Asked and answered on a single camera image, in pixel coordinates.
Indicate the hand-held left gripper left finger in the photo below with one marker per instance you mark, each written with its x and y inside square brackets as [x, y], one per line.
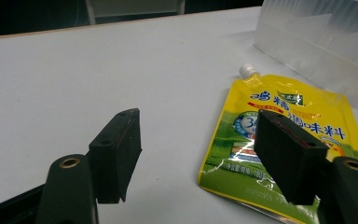
[115, 155]

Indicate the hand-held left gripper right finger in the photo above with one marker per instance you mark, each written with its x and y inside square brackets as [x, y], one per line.
[292, 161]

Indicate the yellow green spouted seasoning pouch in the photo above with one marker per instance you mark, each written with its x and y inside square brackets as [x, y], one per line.
[270, 93]

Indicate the translucent plastic divided box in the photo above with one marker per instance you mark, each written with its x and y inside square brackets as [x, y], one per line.
[320, 40]

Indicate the grey metal stand frame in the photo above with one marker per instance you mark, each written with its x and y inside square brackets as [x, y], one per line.
[130, 9]

